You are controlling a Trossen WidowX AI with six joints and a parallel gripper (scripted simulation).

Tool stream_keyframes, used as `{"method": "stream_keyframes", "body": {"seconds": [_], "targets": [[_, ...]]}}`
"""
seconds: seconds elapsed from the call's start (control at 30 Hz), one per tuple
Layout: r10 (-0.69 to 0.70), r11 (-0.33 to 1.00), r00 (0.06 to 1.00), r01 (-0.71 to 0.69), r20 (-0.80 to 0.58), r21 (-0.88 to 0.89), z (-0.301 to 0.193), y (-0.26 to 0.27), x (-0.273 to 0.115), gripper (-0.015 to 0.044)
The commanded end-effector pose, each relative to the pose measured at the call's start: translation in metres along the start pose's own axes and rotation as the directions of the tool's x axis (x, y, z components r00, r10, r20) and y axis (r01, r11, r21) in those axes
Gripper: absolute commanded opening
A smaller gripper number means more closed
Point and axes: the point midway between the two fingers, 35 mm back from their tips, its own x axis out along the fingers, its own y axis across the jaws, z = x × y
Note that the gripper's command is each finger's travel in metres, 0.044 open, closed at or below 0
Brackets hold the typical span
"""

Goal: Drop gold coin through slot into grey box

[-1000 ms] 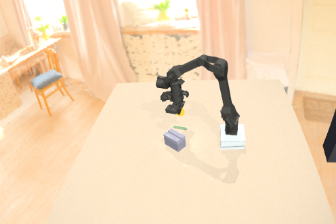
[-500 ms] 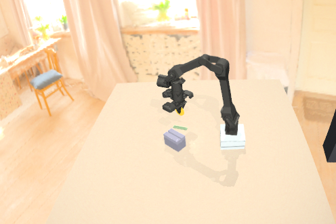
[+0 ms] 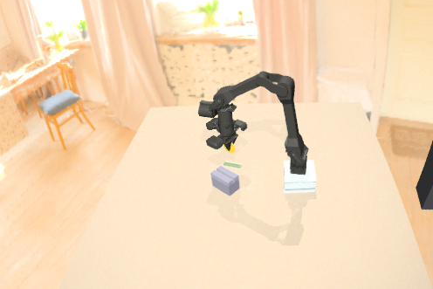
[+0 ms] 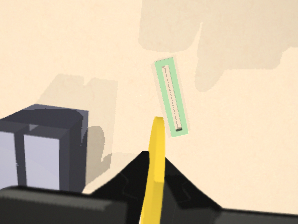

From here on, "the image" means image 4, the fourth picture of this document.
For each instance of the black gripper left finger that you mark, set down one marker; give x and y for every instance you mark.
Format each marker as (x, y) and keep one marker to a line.
(119, 201)

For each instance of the gold coin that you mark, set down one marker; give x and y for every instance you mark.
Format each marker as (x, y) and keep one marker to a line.
(151, 210)

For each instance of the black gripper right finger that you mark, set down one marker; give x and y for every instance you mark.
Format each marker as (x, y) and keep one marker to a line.
(185, 203)

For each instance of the green rectangular slotted holder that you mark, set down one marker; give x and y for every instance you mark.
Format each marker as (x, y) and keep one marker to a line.
(170, 62)

